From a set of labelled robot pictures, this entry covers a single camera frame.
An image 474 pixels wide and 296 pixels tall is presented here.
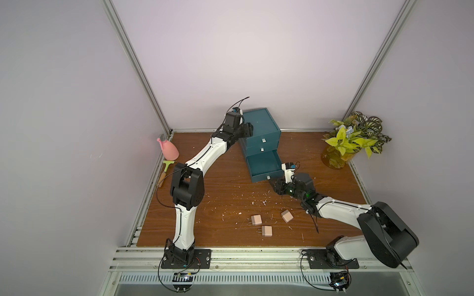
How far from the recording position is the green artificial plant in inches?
32.6

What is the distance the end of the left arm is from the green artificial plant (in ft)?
1.27

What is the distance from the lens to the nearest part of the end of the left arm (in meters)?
0.70
